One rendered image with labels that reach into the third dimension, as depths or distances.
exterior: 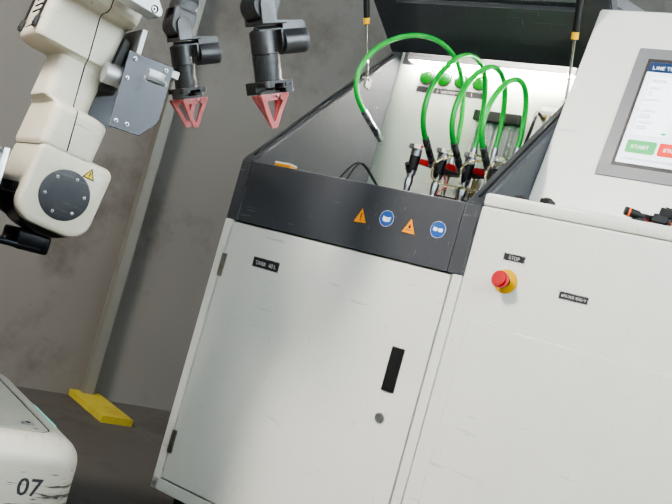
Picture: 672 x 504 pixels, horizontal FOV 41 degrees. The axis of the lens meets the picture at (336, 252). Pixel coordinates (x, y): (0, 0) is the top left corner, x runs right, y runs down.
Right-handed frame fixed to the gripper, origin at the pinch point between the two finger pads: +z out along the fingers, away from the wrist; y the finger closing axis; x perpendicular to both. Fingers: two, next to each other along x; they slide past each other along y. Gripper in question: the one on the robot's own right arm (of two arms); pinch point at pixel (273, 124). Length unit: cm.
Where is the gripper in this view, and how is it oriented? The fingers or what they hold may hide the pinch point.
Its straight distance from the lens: 195.0
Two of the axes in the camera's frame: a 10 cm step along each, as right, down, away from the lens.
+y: -5.2, -1.1, 8.4
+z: 1.1, 9.7, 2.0
